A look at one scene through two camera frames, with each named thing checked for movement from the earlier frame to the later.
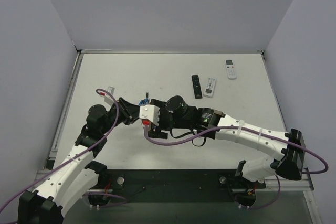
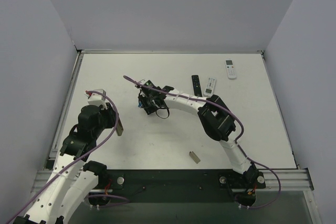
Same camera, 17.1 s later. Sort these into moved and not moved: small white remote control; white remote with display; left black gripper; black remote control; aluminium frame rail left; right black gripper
Moved: right black gripper; left black gripper
Not moved: black remote control; small white remote control; white remote with display; aluminium frame rail left
